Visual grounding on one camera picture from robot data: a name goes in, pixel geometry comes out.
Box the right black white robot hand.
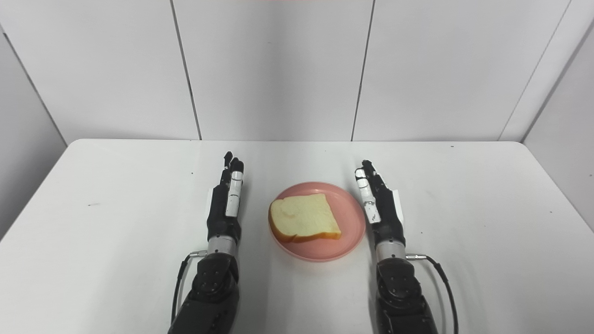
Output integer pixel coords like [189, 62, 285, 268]
[355, 160, 407, 246]

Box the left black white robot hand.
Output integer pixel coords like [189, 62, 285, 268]
[206, 151, 245, 242]

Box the pink round plate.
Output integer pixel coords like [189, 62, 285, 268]
[269, 181, 367, 263]

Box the slice of bread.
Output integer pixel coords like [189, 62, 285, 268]
[268, 193, 342, 244]

